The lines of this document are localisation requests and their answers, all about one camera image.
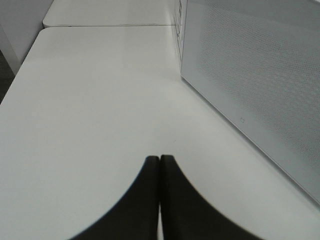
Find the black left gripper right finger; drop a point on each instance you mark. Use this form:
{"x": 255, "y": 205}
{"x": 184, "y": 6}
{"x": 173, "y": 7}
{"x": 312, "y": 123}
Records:
{"x": 186, "y": 215}

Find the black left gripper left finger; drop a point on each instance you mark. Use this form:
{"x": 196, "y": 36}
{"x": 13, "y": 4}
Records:
{"x": 136, "y": 215}

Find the white microwave door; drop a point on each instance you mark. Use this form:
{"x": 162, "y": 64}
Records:
{"x": 258, "y": 63}

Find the white microwave oven body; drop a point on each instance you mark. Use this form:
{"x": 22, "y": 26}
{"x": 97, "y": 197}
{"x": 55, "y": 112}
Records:
{"x": 179, "y": 20}

